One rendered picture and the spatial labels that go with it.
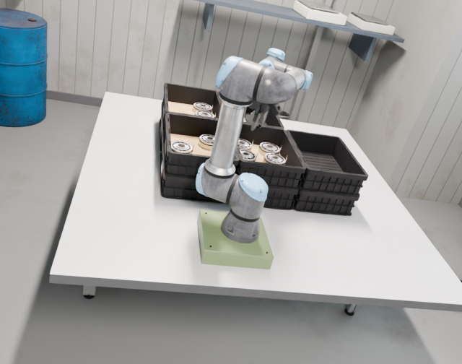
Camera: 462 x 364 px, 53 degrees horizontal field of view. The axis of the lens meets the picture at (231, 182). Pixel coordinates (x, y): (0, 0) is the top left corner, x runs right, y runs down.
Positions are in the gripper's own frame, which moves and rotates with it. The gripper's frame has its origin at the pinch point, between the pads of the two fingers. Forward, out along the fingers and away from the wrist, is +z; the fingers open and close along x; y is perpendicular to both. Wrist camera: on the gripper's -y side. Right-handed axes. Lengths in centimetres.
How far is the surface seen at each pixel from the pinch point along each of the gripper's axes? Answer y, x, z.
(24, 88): 210, -20, 75
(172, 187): 9.0, 40.0, 24.5
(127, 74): 202, -115, 71
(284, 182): -24.1, 5.7, 13.7
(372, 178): -42, -71, 26
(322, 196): -38.3, -7.2, 17.4
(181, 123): 33.6, 11.5, 11.8
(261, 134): 5.6, -17.4, 10.3
